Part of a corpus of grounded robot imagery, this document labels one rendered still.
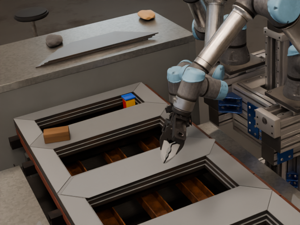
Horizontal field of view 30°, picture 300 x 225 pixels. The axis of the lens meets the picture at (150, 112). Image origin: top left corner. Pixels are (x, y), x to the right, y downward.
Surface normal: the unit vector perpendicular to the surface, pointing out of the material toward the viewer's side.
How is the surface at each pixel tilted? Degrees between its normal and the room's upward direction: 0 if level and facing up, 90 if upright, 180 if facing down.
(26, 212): 0
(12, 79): 0
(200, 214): 0
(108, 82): 90
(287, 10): 84
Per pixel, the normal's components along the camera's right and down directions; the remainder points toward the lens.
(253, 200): -0.09, -0.88
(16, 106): 0.43, 0.39
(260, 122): -0.88, 0.29
